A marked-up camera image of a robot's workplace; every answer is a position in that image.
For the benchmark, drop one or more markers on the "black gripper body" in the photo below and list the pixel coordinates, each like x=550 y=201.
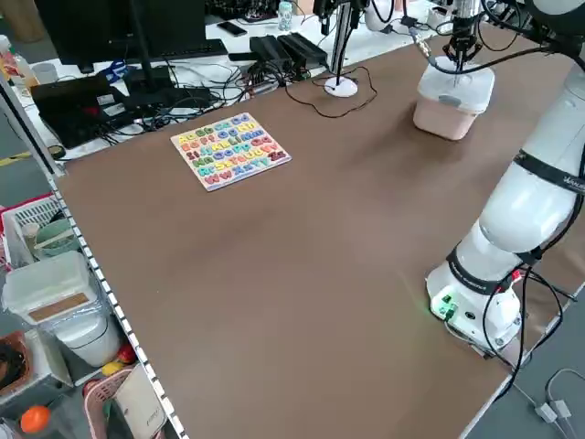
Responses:
x=464 y=32

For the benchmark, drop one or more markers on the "white bin lid grey latches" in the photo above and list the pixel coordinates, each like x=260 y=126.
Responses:
x=475 y=91

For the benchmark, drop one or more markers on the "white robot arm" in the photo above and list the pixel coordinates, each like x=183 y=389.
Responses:
x=465 y=9
x=525 y=215

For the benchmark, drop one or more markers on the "red toy fruit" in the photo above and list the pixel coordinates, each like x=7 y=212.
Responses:
x=127 y=354

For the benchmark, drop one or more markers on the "yellow toy fruit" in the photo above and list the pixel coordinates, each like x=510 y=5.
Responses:
x=112 y=369

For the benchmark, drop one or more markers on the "small white box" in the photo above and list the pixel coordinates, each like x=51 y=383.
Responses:
x=439 y=20

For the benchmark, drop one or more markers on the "black power adapter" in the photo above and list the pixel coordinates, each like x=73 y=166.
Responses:
x=269 y=48
x=301 y=46

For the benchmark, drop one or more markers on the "light drink can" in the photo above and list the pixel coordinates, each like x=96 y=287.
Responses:
x=285 y=18

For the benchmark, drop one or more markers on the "small black adapter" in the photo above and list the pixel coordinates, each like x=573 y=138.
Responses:
x=408 y=21

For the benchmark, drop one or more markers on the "black smartphone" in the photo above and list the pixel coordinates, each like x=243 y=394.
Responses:
x=232 y=28

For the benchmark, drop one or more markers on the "black keyboard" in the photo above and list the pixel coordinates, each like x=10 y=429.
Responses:
x=201 y=48

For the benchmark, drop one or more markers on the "colourful alphabet puzzle board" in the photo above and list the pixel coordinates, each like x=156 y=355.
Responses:
x=228 y=151

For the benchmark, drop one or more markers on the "black monitor stand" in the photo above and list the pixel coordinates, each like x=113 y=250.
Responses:
x=145 y=64

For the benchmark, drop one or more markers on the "black computer monitor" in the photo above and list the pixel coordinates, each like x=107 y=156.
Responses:
x=91 y=27

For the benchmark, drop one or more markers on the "white cup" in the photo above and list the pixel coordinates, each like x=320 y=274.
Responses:
x=45 y=73

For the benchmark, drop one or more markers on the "dark tape roll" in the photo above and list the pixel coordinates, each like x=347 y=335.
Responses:
x=56 y=152

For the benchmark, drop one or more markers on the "orange juice bottle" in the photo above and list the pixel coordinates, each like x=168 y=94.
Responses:
x=13 y=64

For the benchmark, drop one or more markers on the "green bowl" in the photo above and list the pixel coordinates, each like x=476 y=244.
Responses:
x=55 y=238

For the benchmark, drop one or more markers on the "white plastic basket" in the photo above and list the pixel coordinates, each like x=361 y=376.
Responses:
x=32 y=210

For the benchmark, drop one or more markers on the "white plug adapter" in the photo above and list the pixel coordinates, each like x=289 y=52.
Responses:
x=545 y=413
x=562 y=408

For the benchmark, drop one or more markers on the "clear plastic storage container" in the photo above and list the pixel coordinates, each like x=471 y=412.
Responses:
x=45 y=279

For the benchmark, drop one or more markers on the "white round container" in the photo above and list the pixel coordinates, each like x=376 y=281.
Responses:
x=91 y=340

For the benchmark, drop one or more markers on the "white cardboard box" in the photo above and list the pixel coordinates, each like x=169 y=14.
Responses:
x=141 y=407

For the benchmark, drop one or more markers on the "pink plastic basket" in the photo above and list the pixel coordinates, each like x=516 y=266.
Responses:
x=98 y=393

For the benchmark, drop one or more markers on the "brown wicker basket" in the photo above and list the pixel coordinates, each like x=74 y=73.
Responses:
x=13 y=366

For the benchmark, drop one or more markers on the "orange ball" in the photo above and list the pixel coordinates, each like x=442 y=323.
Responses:
x=35 y=419

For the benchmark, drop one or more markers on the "aluminium post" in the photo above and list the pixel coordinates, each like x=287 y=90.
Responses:
x=340 y=46

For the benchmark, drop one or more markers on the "metal shelf rail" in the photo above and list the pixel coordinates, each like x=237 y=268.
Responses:
x=114 y=306

